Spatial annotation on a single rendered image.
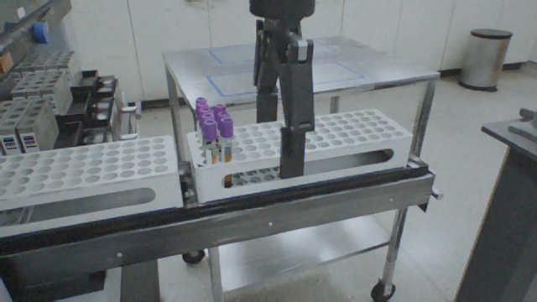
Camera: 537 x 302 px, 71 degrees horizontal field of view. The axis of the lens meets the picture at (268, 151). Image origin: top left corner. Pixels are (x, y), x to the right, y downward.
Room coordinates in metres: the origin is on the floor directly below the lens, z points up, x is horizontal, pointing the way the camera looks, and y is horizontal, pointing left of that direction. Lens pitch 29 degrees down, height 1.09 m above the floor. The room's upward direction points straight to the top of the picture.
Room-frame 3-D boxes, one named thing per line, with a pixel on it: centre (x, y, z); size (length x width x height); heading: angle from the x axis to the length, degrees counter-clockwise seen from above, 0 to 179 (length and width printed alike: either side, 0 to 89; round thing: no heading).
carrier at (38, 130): (0.50, 0.34, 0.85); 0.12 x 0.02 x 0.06; 17
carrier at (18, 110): (0.50, 0.36, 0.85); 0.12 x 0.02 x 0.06; 17
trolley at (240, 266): (0.98, -0.06, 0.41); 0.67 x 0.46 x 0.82; 111
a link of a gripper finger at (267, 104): (0.50, 0.00, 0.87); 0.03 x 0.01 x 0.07; 107
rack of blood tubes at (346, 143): (0.46, -0.04, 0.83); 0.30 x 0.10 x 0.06; 107
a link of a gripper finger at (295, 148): (0.38, -0.03, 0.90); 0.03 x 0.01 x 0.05; 17
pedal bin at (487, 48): (3.14, -1.82, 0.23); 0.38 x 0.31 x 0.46; 17
